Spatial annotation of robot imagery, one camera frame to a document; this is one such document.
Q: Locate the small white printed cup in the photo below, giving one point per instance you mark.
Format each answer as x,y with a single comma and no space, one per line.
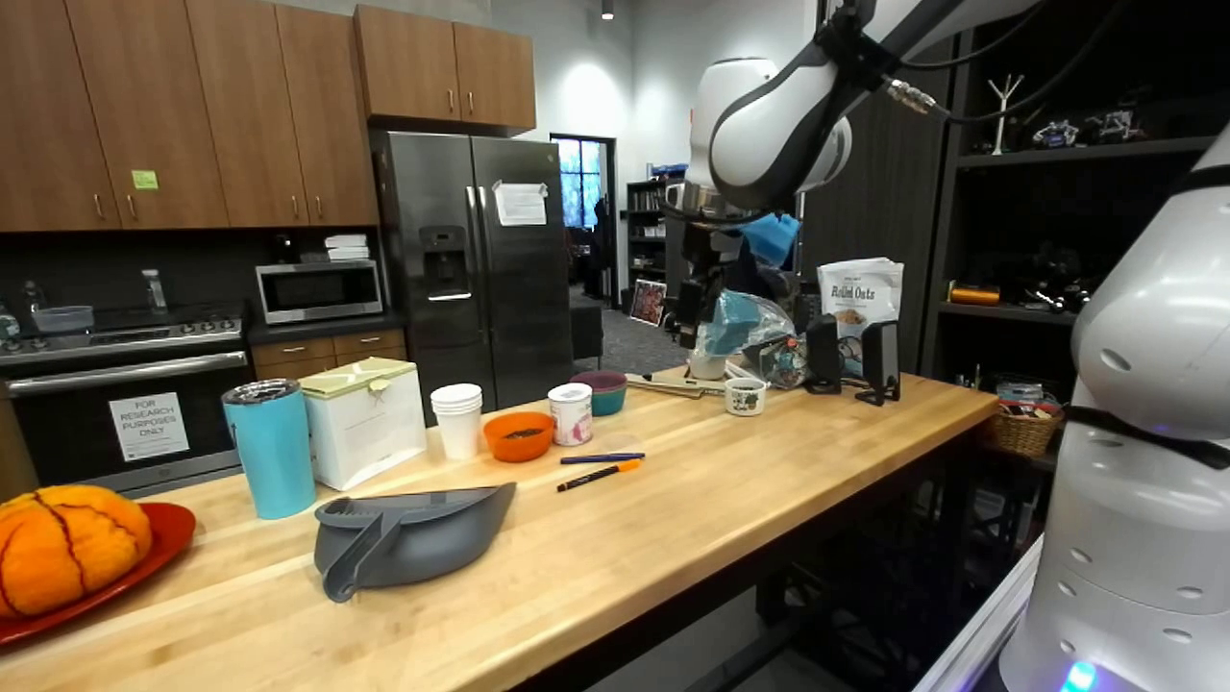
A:
744,398

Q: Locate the silver microwave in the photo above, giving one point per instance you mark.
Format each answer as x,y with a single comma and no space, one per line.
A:
314,292

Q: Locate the black oven range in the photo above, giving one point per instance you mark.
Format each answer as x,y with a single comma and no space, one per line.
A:
77,369

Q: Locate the plain white cup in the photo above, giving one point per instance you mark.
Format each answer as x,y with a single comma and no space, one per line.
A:
455,424

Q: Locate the brown base cabinet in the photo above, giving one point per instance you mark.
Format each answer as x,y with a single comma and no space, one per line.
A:
329,351

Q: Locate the clear plastic bag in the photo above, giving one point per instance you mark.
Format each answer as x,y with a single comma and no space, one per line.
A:
744,332

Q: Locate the red plate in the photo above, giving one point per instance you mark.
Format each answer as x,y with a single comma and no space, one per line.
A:
169,530

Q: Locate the white branch-shaped rack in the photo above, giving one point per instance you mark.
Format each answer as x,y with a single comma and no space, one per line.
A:
1004,107

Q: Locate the dark blue marker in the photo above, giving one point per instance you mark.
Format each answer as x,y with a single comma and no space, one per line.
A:
599,460

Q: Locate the background bookshelf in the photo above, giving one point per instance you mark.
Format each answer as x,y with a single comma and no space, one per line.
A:
648,242

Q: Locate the stack of white dishes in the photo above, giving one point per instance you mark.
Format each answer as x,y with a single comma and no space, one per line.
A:
346,248

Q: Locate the dark shelf unit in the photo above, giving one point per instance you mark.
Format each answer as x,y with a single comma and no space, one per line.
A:
1022,160

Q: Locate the white paper sheet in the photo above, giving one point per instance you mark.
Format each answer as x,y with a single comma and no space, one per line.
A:
520,205

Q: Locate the teal and maroon bowl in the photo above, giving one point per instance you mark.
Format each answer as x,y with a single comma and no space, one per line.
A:
604,392

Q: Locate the orange bowl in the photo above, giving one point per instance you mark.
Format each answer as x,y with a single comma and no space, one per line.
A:
520,438

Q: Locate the white sign on oven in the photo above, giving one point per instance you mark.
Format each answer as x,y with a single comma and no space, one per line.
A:
148,428

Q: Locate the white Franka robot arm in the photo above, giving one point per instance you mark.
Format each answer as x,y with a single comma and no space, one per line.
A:
1137,511

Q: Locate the orange pumpkin plush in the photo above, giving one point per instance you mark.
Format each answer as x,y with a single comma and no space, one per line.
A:
69,543

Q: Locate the white printed paper bag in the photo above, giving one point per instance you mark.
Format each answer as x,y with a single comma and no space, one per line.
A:
863,292

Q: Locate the stainless steel refrigerator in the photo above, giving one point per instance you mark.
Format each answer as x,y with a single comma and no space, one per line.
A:
512,292

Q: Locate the white box with green lid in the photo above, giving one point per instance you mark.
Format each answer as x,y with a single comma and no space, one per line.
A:
366,428

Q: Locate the woven basket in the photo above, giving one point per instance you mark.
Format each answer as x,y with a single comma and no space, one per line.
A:
1022,432

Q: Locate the teal tumbler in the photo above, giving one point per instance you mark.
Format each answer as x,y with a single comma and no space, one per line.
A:
271,453

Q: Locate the large brown wall cabinet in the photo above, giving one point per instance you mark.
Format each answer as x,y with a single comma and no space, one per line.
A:
193,116

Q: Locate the green sticky note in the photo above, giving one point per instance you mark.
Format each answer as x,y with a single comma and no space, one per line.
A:
143,178

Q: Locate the small brown wall cabinet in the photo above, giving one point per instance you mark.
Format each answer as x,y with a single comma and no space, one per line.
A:
442,64

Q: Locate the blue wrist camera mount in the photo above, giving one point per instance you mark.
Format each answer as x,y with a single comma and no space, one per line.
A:
774,241

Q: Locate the black pen with orange end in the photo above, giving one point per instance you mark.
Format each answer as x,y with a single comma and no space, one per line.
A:
590,479

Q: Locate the white cup with red print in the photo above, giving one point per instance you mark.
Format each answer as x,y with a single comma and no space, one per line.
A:
571,416

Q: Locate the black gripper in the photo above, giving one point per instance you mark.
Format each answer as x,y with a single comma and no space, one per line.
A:
756,273

